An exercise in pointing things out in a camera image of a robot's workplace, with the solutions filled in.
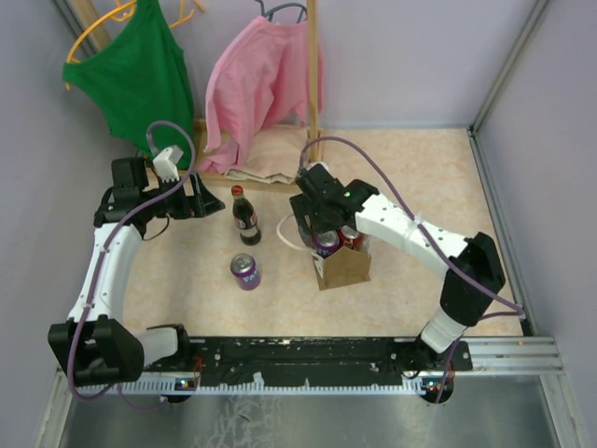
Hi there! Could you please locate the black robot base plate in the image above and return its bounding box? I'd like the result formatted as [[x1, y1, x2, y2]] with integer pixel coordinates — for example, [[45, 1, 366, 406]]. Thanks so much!
[[139, 334, 473, 404]]

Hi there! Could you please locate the red soda can front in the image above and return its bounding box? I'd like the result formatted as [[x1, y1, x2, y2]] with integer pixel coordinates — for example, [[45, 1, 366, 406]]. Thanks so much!
[[339, 226, 364, 252]]

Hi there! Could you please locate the grey clothes hanger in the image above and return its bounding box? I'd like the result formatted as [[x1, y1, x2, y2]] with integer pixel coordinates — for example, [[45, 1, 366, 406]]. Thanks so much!
[[255, 0, 308, 23]]

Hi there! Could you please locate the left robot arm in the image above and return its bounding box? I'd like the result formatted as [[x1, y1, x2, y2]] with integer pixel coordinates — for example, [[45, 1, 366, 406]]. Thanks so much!
[[48, 157, 225, 389]]

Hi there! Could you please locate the beige folded cloth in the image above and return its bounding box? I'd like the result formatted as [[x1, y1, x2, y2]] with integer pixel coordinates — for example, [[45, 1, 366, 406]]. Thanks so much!
[[225, 127, 308, 185]]

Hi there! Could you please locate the wooden clothes rack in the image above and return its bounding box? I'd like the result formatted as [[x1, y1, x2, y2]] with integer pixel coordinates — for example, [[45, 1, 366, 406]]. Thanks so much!
[[57, 1, 325, 192]]

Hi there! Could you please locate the pink t-shirt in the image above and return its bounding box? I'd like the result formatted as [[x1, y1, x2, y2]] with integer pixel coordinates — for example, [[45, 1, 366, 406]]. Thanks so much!
[[200, 16, 309, 174]]

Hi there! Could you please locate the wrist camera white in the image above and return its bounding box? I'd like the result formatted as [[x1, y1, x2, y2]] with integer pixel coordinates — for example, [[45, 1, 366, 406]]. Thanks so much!
[[307, 161, 329, 172], [153, 146, 184, 183]]

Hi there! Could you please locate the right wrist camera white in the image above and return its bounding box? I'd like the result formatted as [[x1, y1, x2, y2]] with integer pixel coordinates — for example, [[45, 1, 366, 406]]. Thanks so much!
[[307, 161, 329, 172]]

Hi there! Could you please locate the aluminium frame rail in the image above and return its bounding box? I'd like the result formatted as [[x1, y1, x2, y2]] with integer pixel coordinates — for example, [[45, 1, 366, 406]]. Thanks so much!
[[465, 337, 563, 376]]

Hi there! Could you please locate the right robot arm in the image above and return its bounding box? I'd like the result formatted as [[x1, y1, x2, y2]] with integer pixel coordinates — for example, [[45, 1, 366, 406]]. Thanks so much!
[[290, 164, 506, 371]]

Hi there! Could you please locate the cola glass bottle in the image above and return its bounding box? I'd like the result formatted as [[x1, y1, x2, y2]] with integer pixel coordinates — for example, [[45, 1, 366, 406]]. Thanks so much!
[[231, 185, 261, 246]]

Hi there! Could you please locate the yellow clothes hanger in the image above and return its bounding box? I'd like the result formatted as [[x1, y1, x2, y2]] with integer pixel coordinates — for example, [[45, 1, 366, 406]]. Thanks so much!
[[64, 0, 207, 91]]

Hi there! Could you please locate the green tank top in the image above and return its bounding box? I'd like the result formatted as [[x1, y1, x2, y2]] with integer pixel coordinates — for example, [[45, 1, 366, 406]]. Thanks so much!
[[62, 1, 195, 158]]

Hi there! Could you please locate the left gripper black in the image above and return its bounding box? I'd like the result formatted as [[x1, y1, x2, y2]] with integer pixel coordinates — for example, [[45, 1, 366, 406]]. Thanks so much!
[[141, 170, 224, 219]]

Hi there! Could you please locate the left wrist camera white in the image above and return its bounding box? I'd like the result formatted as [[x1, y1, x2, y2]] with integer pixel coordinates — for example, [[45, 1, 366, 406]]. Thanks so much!
[[153, 146, 184, 183]]

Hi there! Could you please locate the purple soda can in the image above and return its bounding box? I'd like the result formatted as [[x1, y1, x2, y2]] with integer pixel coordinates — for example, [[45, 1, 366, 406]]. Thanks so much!
[[229, 253, 261, 290], [313, 231, 340, 259]]

